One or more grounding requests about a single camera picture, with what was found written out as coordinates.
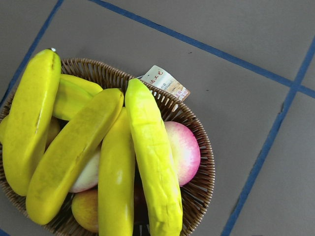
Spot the light yellow-green toy banana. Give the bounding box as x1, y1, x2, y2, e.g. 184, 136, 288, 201
125, 78, 183, 236

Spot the small yellow toy banana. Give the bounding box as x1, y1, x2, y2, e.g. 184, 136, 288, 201
53, 74, 103, 120

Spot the glossy yellow toy banana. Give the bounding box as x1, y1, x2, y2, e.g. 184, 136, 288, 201
98, 108, 135, 236

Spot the pink white toy peach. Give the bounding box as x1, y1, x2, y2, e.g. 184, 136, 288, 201
164, 121, 201, 186

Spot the pale pink toy apple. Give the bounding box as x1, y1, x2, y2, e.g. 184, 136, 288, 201
69, 146, 101, 193

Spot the paper tag on basket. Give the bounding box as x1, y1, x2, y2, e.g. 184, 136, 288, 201
140, 65, 190, 101

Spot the orange yellow toy mango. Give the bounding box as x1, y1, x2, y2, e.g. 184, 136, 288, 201
71, 189, 99, 233

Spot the long yellow toy banana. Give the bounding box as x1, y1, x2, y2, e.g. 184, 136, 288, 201
2, 48, 61, 196

